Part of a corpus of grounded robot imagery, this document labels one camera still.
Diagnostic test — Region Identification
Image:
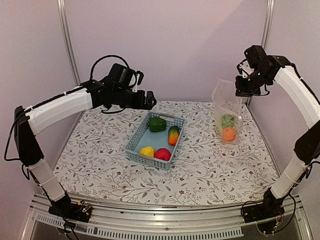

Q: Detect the left aluminium corner post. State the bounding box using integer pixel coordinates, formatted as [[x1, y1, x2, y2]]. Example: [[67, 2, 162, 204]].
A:
[[57, 0, 81, 85]]

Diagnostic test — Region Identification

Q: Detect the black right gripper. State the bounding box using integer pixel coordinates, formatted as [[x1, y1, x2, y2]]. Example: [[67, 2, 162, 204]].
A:
[[236, 67, 272, 97]]

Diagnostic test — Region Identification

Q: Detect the blue perforated plastic basket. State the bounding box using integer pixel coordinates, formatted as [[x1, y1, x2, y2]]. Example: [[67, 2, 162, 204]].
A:
[[125, 111, 187, 171]]

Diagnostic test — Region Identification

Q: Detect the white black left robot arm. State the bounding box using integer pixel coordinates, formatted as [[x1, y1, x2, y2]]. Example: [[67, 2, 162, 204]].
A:
[[9, 61, 157, 217]]

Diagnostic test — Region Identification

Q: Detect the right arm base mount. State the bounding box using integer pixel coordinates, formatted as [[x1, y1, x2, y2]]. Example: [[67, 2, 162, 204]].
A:
[[240, 189, 285, 235]]

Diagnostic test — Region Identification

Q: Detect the orange toy orange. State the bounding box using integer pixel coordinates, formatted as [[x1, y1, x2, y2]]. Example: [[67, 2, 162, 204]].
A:
[[221, 127, 237, 142]]

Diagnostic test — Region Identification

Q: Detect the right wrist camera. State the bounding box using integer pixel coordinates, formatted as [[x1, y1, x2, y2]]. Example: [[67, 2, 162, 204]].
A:
[[236, 59, 254, 78]]

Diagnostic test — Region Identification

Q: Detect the right aluminium corner post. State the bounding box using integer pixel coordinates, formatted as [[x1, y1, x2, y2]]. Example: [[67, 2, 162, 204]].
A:
[[261, 0, 275, 50]]

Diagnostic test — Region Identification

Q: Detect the green toy pepper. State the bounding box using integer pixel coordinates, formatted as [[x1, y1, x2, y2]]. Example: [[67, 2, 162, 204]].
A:
[[149, 117, 167, 133]]

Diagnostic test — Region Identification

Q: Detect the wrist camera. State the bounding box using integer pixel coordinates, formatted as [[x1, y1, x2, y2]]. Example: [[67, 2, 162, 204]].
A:
[[236, 59, 254, 78], [129, 70, 144, 93]]

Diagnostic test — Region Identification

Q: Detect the green toy watermelon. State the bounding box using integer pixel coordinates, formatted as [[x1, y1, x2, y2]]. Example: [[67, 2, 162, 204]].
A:
[[221, 114, 236, 129]]

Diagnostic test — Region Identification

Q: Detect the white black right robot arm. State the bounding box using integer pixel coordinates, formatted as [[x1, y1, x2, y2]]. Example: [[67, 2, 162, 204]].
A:
[[235, 45, 320, 218]]

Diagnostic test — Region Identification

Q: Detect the aluminium front rail frame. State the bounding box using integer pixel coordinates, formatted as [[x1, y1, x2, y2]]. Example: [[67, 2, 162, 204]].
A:
[[22, 193, 315, 240]]

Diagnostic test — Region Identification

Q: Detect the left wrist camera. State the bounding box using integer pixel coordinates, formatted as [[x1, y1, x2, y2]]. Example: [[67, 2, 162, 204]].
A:
[[129, 70, 144, 93]]

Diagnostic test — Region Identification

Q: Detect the green orange toy mango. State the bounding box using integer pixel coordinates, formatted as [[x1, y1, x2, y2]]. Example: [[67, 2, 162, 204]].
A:
[[168, 125, 180, 146]]

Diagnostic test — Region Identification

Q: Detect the yellow toy lemon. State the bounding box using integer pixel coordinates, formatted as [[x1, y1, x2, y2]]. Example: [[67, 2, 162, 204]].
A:
[[139, 146, 155, 158]]

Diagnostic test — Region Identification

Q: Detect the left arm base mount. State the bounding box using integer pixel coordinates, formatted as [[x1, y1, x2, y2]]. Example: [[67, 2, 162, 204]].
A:
[[48, 195, 93, 223]]

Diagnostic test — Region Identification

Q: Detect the clear zip top bag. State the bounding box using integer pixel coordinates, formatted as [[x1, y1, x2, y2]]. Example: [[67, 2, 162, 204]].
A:
[[211, 79, 244, 145]]

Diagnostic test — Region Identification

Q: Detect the floral patterned table mat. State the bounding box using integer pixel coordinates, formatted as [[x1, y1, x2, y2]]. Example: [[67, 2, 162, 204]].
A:
[[54, 101, 278, 205]]

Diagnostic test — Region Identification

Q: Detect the aluminium corner post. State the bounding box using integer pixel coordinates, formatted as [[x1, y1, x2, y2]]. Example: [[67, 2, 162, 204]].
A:
[[57, 0, 81, 85], [261, 0, 275, 50]]

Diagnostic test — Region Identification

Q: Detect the red toy apple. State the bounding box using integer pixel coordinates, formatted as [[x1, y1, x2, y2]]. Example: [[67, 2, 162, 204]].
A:
[[154, 148, 172, 161]]

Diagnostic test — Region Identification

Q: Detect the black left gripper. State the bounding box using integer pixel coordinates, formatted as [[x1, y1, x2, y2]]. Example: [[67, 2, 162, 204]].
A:
[[112, 87, 157, 110]]

